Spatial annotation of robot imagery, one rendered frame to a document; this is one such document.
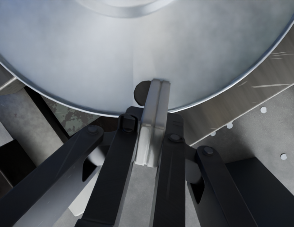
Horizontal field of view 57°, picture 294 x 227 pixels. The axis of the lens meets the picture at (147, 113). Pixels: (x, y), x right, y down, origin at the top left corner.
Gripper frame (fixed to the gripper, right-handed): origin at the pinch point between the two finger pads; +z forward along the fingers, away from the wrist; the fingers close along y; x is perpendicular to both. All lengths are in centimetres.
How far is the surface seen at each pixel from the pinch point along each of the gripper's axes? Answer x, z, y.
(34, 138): -15.0, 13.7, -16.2
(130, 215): -81, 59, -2
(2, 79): -4.8, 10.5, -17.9
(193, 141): -3.3, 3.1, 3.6
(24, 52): 1.3, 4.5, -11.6
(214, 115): -1.0, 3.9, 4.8
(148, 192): -71, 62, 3
